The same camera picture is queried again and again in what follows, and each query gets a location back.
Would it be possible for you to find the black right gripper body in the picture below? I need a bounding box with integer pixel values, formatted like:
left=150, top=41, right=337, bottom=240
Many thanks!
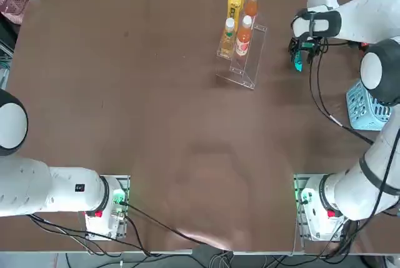
left=288, top=36, right=323, bottom=53

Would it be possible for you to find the teal potato chips packet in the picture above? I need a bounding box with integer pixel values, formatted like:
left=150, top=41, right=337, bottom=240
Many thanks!
left=293, top=50, right=305, bottom=72

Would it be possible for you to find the clear acrylic stepped shelf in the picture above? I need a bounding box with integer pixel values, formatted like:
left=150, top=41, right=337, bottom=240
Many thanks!
left=214, top=14, right=269, bottom=91

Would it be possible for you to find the light blue plastic basket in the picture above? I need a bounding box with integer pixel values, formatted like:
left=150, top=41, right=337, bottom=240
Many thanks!
left=345, top=79, right=393, bottom=132

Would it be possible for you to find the orange juice bottle white cap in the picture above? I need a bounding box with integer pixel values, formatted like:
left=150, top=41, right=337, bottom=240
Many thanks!
left=234, top=15, right=254, bottom=57
left=241, top=0, right=261, bottom=24

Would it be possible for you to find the pale tea bottle white cap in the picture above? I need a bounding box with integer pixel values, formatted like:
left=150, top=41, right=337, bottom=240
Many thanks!
left=218, top=17, right=236, bottom=59

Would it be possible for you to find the yellow bottle orange cap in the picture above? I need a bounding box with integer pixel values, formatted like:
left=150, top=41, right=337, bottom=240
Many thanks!
left=227, top=0, right=248, bottom=22

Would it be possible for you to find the pink plastic crate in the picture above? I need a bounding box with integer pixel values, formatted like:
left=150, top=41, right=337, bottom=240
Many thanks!
left=0, top=0, right=28, bottom=26

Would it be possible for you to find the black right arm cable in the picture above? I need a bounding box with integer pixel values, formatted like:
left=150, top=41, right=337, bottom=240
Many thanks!
left=308, top=36, right=376, bottom=144

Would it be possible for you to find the black left base cable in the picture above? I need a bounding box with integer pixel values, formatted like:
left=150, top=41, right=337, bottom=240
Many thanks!
left=124, top=201, right=236, bottom=254

